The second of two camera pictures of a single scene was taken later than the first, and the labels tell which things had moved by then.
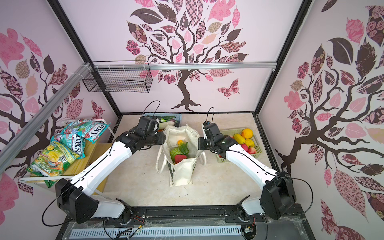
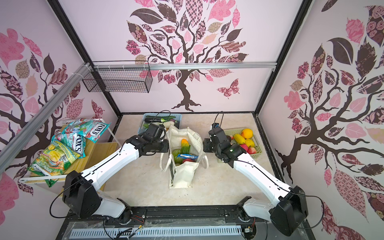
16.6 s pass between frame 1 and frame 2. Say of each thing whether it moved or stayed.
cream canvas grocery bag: stayed
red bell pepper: moved
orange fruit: stayed
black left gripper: moved
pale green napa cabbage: stayed
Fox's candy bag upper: stayed
